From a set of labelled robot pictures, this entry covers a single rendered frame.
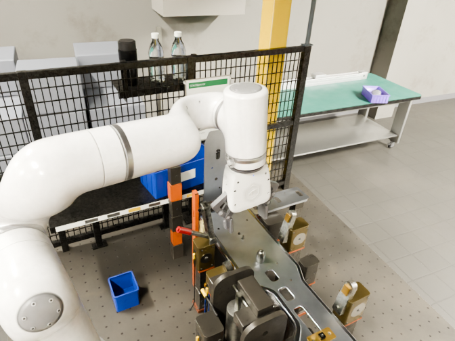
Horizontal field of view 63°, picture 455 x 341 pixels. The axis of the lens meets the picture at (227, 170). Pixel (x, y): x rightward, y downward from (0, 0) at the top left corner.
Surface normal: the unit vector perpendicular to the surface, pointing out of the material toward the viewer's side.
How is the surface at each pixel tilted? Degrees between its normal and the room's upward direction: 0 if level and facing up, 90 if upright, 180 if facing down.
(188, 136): 59
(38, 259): 22
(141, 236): 0
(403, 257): 0
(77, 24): 90
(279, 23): 90
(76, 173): 75
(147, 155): 80
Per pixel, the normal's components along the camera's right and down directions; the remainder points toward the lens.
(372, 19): 0.40, 0.51
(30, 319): 0.40, 0.32
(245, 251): 0.04, -0.85
